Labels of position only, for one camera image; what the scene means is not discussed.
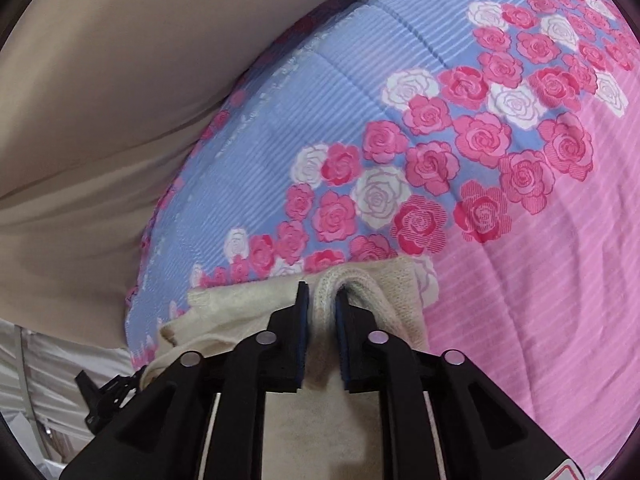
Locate cream knitted sweater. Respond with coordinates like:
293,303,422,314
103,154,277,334
142,256,439,479

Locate silver grey curtain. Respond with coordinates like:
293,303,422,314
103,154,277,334
1,321,132,479

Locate pink blue floral quilt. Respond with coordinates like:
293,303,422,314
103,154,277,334
125,0,639,479

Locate beige fabric headboard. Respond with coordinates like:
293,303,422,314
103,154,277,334
1,0,326,348

